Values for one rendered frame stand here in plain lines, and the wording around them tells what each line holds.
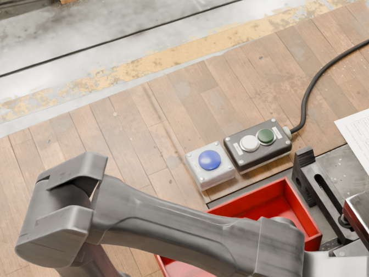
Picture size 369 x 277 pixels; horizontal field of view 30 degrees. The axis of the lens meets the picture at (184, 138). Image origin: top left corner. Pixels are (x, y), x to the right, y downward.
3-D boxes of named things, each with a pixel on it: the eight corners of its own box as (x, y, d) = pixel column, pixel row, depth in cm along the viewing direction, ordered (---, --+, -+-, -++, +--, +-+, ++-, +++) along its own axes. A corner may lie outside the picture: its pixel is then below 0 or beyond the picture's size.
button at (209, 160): (194, 160, 123) (194, 154, 121) (214, 151, 123) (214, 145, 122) (204, 177, 121) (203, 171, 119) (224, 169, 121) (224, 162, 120)
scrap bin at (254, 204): (152, 250, 115) (148, 234, 110) (284, 193, 120) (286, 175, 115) (181, 313, 109) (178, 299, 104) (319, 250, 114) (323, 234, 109)
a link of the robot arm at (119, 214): (316, 222, 77) (50, 138, 71) (311, 298, 72) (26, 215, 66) (269, 258, 87) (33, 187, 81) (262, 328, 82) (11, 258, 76)
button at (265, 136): (254, 138, 125) (255, 132, 123) (268, 132, 125) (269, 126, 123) (262, 150, 123) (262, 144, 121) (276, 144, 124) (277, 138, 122)
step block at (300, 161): (291, 178, 122) (295, 151, 114) (306, 172, 122) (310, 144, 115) (309, 208, 118) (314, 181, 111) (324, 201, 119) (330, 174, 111)
